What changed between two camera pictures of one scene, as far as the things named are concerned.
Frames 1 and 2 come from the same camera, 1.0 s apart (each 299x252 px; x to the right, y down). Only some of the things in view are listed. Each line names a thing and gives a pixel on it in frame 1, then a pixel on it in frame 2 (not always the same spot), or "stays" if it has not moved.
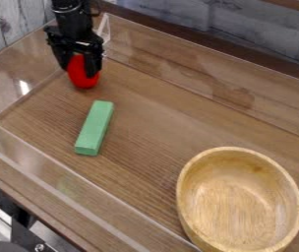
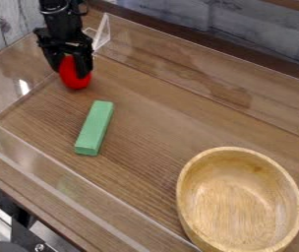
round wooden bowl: x=240 y=201 stays
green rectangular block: x=94 y=128 stays
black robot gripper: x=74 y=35 -> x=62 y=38
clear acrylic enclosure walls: x=185 y=154 stays
